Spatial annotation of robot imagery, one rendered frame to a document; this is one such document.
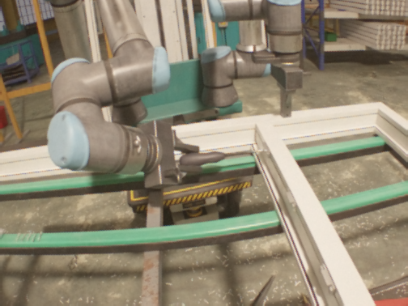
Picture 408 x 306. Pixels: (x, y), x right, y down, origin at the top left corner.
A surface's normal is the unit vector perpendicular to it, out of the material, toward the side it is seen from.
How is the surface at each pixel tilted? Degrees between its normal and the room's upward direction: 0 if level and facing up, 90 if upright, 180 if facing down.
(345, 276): 0
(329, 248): 0
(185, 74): 90
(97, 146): 81
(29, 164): 90
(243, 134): 90
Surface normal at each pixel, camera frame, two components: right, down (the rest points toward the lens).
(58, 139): -0.56, -0.05
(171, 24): 0.23, 0.46
